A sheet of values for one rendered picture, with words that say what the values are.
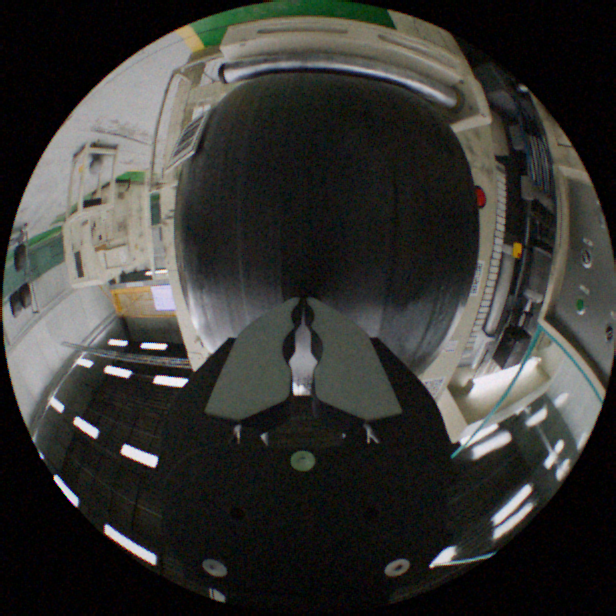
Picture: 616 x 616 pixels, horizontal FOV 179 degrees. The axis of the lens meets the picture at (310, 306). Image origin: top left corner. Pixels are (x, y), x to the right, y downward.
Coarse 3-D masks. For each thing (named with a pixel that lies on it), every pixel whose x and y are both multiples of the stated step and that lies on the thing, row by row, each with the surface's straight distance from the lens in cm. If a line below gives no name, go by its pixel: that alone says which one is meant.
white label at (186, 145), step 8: (208, 112) 21; (192, 120) 23; (200, 120) 21; (184, 128) 23; (192, 128) 21; (200, 128) 19; (184, 136) 21; (192, 136) 20; (200, 136) 19; (176, 144) 22; (184, 144) 20; (192, 144) 18; (176, 152) 20; (184, 152) 19; (192, 152) 18; (176, 160) 19; (168, 168) 20
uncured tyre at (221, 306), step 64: (256, 128) 16; (320, 128) 15; (384, 128) 17; (448, 128) 23; (192, 192) 16; (256, 192) 13; (320, 192) 13; (384, 192) 14; (448, 192) 16; (192, 256) 16; (256, 256) 13; (320, 256) 13; (384, 256) 14; (448, 256) 16; (192, 320) 22; (384, 320) 16; (448, 320) 19
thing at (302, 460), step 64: (256, 448) 6; (320, 448) 6; (384, 448) 6; (192, 512) 6; (256, 512) 6; (320, 512) 6; (384, 512) 6; (192, 576) 7; (256, 576) 6; (320, 576) 6; (384, 576) 6
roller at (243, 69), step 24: (240, 72) 34; (264, 72) 34; (288, 72) 34; (312, 72) 34; (336, 72) 33; (360, 72) 34; (384, 72) 34; (408, 72) 36; (432, 96) 38; (456, 96) 39
